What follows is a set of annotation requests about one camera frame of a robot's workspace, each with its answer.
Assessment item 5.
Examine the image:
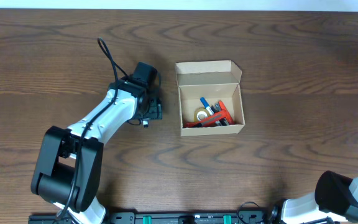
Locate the black capped white marker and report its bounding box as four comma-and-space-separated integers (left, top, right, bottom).
142, 120, 149, 128

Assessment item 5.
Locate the red utility knife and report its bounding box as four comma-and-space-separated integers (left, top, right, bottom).
185, 113, 222, 128

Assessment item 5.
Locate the yellow tape roll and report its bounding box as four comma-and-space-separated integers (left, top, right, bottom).
194, 108, 211, 122

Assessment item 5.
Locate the blue capped white marker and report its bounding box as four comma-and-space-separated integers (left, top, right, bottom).
200, 97, 214, 115

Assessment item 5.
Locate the cardboard box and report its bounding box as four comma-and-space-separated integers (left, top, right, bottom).
175, 60, 245, 137

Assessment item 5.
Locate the red black stapler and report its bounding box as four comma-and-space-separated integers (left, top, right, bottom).
214, 100, 234, 126

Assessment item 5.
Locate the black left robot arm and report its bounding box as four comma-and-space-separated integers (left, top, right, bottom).
30, 78, 162, 223

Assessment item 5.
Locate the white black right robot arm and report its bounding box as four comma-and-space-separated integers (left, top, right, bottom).
264, 170, 358, 224

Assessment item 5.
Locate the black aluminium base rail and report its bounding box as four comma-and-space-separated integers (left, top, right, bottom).
28, 209, 279, 224

